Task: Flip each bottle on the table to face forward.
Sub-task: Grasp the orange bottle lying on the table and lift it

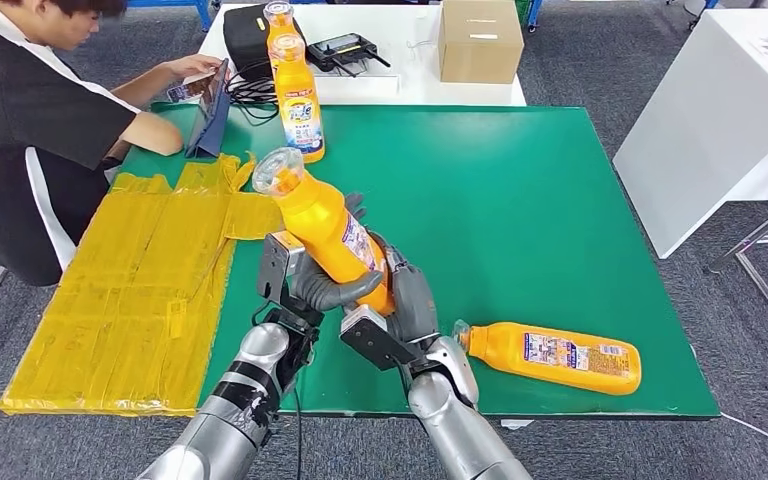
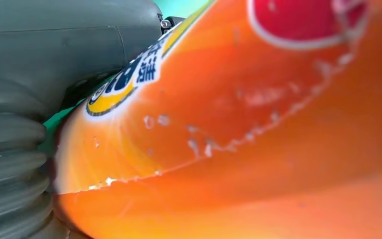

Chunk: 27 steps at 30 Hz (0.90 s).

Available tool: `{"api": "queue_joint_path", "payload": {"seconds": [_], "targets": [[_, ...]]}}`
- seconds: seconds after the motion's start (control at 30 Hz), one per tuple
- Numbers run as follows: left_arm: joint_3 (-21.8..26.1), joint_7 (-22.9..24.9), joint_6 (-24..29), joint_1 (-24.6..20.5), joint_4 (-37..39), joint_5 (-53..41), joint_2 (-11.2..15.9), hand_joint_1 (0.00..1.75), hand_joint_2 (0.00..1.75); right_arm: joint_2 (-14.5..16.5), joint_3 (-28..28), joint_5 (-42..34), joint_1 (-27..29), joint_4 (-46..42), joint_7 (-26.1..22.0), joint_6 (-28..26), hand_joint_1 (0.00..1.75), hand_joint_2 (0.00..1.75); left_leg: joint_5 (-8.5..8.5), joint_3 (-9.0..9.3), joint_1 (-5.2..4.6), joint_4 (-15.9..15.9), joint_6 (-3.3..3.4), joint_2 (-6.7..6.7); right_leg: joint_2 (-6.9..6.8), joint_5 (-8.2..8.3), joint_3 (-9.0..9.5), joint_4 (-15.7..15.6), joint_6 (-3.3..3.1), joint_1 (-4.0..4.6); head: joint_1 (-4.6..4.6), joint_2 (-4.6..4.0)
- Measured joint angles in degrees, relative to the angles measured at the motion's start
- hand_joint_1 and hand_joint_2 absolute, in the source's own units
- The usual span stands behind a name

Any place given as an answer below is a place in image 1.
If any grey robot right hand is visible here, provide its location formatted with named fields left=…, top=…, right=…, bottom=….
left=356, top=231, right=441, bottom=346

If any black remote controller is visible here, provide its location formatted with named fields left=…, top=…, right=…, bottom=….
left=306, top=33, right=392, bottom=76

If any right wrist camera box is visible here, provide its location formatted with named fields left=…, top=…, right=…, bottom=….
left=339, top=304, right=425, bottom=372

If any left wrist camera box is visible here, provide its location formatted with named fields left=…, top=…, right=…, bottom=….
left=256, top=230, right=326, bottom=329

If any tablet in blue case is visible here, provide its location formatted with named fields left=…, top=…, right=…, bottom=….
left=185, top=58, right=233, bottom=159

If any blue metal frame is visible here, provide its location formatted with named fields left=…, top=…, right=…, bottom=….
left=125, top=0, right=213, bottom=33

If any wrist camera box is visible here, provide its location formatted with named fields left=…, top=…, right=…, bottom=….
left=339, top=304, right=425, bottom=372
left=256, top=230, right=326, bottom=329

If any person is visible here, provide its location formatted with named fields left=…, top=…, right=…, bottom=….
left=0, top=0, right=224, bottom=287

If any black zipped carry case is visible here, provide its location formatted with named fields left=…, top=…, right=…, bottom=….
left=222, top=3, right=306, bottom=82

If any brown cardboard box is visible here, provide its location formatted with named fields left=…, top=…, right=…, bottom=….
left=438, top=0, right=526, bottom=85

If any black coiled cable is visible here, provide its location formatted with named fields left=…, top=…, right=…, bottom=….
left=224, top=60, right=281, bottom=127

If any orange detergent bottle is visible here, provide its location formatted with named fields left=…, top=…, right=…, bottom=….
left=252, top=146, right=397, bottom=318
left=452, top=319, right=643, bottom=397
left=263, top=1, right=300, bottom=68
left=269, top=33, right=326, bottom=165

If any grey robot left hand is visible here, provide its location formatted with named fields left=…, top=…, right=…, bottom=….
left=289, top=192, right=385, bottom=314

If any flat white box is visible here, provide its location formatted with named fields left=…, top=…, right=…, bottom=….
left=320, top=71, right=401, bottom=99

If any grey metal table frame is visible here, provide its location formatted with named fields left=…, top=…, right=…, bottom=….
left=703, top=185, right=768, bottom=362

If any green table mat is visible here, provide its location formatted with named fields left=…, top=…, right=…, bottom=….
left=122, top=104, right=721, bottom=420

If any white side table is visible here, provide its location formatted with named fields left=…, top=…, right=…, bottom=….
left=612, top=7, right=768, bottom=260

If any yellow taped cardboard sheet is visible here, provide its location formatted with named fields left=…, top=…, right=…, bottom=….
left=0, top=154, right=286, bottom=419

